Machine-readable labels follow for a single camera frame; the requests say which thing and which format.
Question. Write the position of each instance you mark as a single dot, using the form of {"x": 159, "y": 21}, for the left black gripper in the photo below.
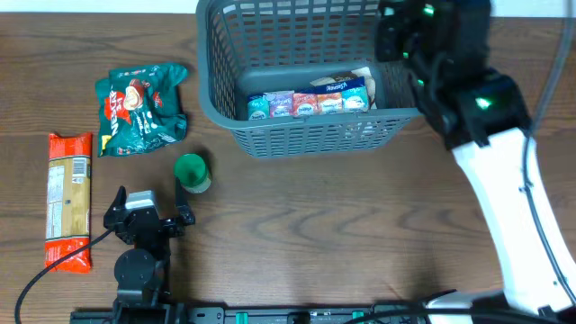
{"x": 164, "y": 226}

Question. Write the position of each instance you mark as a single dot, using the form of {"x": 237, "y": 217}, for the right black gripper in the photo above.
{"x": 389, "y": 40}

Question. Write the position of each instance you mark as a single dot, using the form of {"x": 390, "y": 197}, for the green lidded jar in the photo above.
{"x": 193, "y": 173}

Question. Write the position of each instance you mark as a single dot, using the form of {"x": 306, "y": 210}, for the green coffee mix bag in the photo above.
{"x": 140, "y": 110}

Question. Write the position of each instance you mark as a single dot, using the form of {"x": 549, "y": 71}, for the white brown snack bag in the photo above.
{"x": 364, "y": 72}

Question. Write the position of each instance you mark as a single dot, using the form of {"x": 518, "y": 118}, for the tissue multipack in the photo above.
{"x": 341, "y": 97}

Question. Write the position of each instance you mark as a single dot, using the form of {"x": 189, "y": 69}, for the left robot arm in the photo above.
{"x": 142, "y": 272}

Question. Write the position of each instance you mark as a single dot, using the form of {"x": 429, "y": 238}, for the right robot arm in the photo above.
{"x": 483, "y": 120}

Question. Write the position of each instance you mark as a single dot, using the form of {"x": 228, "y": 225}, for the grey plastic basket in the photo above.
{"x": 259, "y": 62}

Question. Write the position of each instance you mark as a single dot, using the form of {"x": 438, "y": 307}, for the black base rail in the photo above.
{"x": 292, "y": 315}

